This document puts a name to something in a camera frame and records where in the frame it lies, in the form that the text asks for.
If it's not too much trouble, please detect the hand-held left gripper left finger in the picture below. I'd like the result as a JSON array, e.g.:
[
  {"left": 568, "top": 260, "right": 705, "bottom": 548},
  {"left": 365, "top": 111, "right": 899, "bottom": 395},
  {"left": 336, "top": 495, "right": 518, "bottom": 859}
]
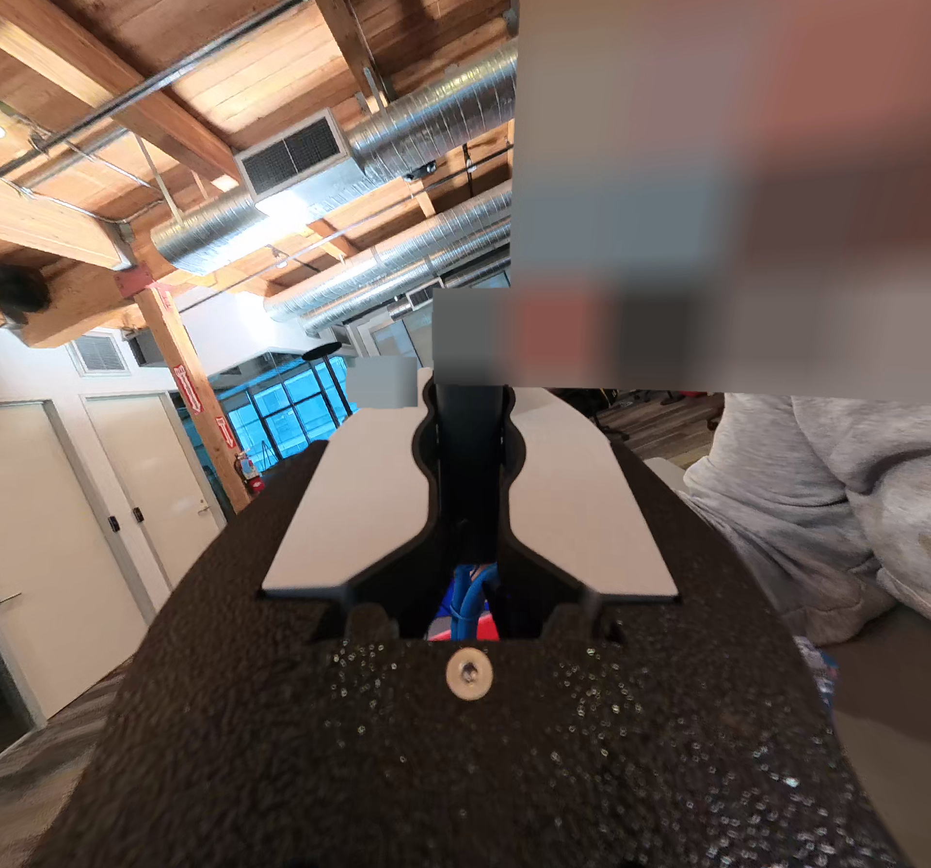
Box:
[{"left": 260, "top": 366, "right": 441, "bottom": 601}]

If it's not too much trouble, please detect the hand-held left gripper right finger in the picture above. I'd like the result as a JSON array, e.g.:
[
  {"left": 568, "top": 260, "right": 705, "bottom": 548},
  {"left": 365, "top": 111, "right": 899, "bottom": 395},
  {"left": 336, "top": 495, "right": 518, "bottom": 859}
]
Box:
[{"left": 497, "top": 386, "right": 682, "bottom": 603}]

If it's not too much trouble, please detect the black ethernet adapter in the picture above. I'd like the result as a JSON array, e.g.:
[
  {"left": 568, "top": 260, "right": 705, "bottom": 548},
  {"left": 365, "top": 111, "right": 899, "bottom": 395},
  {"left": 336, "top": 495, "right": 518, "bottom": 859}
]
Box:
[{"left": 425, "top": 382, "right": 510, "bottom": 564}]

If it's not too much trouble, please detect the blue ethernet cable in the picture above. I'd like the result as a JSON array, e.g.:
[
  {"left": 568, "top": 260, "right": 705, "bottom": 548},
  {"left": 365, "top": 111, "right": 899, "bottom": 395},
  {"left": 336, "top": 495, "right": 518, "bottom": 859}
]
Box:
[{"left": 451, "top": 561, "right": 499, "bottom": 641}]

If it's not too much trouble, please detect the red plastic bin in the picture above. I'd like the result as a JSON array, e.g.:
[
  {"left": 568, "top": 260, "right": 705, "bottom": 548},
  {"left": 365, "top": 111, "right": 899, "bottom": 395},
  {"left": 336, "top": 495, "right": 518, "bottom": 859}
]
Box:
[{"left": 428, "top": 610, "right": 500, "bottom": 641}]

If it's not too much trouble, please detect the large grid window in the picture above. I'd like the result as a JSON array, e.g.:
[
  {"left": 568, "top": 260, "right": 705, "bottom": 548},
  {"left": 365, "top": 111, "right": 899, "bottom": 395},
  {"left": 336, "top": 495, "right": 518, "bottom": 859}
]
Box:
[{"left": 178, "top": 355, "right": 352, "bottom": 480}]

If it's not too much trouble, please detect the black floor lamp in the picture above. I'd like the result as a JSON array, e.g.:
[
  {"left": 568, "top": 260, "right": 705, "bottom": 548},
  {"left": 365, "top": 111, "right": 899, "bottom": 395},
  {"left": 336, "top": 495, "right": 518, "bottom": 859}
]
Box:
[{"left": 300, "top": 343, "right": 352, "bottom": 422}]

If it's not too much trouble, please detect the person's grey hoodie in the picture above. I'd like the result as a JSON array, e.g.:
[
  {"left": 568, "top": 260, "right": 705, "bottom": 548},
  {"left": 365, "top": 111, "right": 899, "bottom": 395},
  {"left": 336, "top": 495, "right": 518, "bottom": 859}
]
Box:
[{"left": 682, "top": 392, "right": 931, "bottom": 649}]

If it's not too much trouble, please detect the black round ceiling fixture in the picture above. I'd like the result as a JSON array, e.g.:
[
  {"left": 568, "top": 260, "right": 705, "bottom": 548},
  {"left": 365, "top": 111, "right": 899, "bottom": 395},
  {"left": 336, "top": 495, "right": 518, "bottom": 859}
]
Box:
[{"left": 0, "top": 263, "right": 50, "bottom": 327}]

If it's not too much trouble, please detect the black ceiling pipe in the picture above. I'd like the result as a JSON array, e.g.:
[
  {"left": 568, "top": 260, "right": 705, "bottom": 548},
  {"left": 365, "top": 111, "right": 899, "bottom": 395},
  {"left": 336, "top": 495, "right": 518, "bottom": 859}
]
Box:
[{"left": 0, "top": 0, "right": 412, "bottom": 182}]

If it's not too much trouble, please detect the wooden post with red signs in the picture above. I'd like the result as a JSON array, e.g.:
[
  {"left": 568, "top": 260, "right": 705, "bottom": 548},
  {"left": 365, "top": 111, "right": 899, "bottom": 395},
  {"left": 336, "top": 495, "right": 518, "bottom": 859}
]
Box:
[{"left": 112, "top": 265, "right": 252, "bottom": 516}]

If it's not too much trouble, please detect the spiral metal duct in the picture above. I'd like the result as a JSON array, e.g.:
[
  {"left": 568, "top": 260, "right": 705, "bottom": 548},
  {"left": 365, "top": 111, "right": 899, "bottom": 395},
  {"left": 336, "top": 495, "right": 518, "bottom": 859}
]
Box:
[
  {"left": 263, "top": 181, "right": 514, "bottom": 324},
  {"left": 302, "top": 224, "right": 512, "bottom": 337}
]

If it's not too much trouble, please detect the white wall vent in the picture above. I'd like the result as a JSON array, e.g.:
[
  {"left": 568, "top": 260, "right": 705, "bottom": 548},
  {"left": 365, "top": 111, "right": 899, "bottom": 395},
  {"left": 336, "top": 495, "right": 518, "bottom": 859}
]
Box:
[{"left": 69, "top": 333, "right": 132, "bottom": 376}]

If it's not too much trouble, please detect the large spiral duct with vent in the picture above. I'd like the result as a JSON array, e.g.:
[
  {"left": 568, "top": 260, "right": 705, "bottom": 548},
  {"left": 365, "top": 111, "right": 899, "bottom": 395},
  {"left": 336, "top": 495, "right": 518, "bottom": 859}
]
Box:
[{"left": 149, "top": 39, "right": 521, "bottom": 279}]

